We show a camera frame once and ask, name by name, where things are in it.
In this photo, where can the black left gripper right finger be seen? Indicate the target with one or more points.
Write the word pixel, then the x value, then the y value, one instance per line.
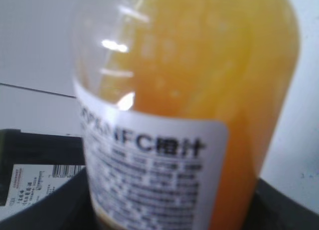
pixel 272 210

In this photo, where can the dark red wine bottle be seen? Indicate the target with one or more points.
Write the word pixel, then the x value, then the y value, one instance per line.
pixel 32 166

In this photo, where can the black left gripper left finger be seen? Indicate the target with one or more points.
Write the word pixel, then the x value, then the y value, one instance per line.
pixel 68 208

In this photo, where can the orange juice bottle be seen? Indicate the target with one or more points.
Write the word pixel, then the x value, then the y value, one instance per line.
pixel 178 103

